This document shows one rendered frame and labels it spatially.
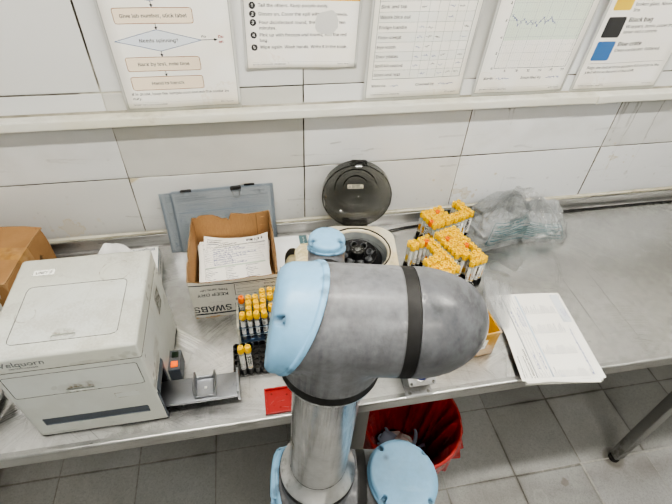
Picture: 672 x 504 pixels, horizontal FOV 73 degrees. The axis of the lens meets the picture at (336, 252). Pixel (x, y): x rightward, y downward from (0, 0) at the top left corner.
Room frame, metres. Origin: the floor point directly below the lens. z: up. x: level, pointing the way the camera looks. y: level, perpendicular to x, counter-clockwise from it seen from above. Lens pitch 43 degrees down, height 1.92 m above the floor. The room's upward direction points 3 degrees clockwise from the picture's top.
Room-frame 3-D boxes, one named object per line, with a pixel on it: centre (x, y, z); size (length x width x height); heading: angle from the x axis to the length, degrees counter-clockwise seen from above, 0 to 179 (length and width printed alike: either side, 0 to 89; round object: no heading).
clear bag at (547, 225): (1.29, -0.72, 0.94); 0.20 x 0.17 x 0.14; 85
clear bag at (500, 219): (1.26, -0.55, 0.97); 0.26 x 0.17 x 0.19; 116
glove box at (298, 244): (0.99, 0.12, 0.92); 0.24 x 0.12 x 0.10; 12
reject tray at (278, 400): (0.57, 0.12, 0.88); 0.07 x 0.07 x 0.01; 12
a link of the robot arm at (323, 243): (0.68, 0.02, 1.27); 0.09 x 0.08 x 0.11; 2
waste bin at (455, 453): (0.77, -0.28, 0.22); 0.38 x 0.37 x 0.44; 102
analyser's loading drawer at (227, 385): (0.57, 0.32, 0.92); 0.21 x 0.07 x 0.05; 102
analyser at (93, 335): (0.62, 0.53, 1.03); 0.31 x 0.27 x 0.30; 102
